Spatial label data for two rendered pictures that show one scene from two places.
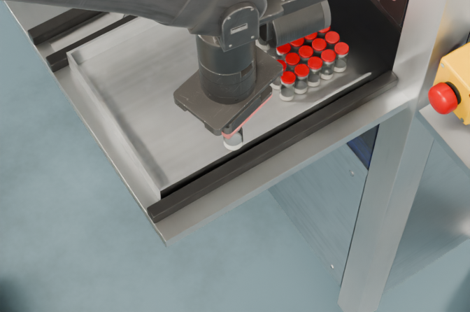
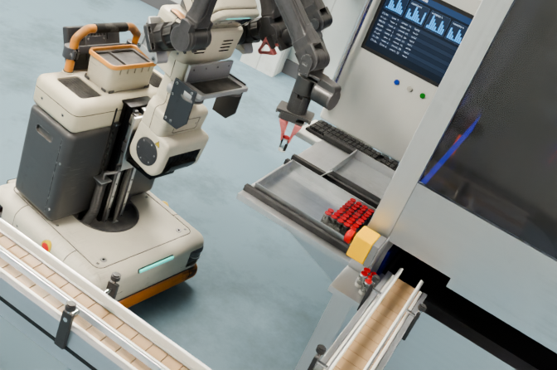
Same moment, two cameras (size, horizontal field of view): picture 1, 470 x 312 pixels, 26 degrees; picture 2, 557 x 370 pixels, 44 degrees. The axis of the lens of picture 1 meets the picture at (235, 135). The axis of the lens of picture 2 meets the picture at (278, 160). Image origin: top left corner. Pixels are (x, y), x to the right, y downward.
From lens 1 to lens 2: 1.49 m
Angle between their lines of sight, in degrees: 48
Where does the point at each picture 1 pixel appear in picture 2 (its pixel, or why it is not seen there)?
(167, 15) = (294, 39)
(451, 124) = (349, 276)
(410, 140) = not seen: hidden behind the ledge
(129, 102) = (286, 182)
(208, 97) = (286, 105)
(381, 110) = (338, 253)
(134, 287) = (218, 351)
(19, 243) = (215, 303)
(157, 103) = (291, 189)
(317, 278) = not seen: outside the picture
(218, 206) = (261, 206)
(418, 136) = not seen: hidden behind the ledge
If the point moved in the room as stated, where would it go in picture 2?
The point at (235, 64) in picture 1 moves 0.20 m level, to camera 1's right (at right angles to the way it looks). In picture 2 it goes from (297, 88) to (335, 128)
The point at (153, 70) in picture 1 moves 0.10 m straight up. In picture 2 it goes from (304, 187) to (315, 163)
